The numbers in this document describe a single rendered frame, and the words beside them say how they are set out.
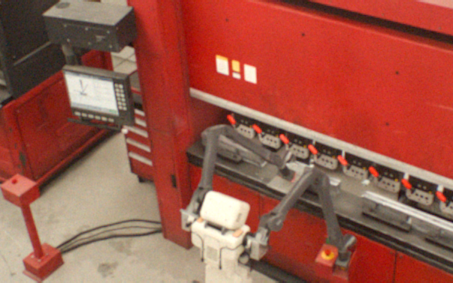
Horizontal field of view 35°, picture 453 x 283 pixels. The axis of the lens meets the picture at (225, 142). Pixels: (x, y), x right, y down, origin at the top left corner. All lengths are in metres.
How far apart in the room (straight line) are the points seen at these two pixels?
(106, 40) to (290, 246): 1.79
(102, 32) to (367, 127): 1.62
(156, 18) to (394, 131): 1.53
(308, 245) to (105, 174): 2.25
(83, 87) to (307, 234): 1.70
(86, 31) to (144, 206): 1.96
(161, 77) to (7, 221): 2.12
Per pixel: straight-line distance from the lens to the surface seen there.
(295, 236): 4.74
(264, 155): 4.13
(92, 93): 4.59
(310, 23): 3.92
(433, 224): 4.25
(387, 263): 4.44
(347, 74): 3.94
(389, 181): 4.18
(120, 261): 5.46
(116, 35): 4.29
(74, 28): 4.43
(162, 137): 4.84
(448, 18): 3.52
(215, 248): 3.79
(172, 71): 4.56
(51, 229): 5.87
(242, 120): 4.58
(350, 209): 4.42
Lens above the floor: 3.80
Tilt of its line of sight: 36 degrees down
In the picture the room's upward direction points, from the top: 4 degrees counter-clockwise
